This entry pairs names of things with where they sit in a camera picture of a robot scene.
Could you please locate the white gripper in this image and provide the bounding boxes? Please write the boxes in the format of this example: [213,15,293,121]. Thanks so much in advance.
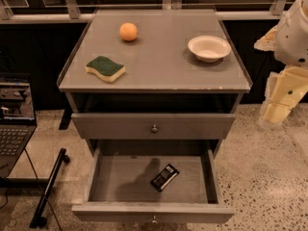
[260,65,308,124]

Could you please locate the black rxbar chocolate bar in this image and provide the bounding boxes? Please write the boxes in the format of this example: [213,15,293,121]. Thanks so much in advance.
[150,164,180,192]

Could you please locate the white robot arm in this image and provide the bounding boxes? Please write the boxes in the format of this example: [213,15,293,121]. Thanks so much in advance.
[254,0,308,124]

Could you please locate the grey drawer cabinet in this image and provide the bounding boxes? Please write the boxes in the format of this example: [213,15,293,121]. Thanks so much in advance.
[56,9,253,225]

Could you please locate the round upper drawer knob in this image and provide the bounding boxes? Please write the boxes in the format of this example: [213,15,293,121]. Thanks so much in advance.
[151,124,159,134]

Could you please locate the open grey middle drawer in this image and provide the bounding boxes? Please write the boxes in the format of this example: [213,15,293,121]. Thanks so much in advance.
[72,151,234,223]

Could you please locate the closed grey upper drawer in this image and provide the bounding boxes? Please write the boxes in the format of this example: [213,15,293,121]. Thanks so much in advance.
[72,114,235,140]

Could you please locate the white bowl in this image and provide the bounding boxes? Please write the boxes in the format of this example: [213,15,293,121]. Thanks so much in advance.
[188,36,231,63]

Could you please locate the orange fruit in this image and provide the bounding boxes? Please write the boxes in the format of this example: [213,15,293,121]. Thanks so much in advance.
[119,23,138,41]

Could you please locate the green yellow sponge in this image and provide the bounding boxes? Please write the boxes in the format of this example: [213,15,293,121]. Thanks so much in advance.
[85,56,126,83]

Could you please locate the black laptop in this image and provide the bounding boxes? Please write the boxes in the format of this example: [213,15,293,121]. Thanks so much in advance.
[0,73,37,178]

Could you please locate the black stand leg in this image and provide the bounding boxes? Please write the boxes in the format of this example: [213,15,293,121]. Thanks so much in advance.
[30,148,69,228]

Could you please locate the black cable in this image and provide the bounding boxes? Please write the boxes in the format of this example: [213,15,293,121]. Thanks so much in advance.
[0,148,64,231]

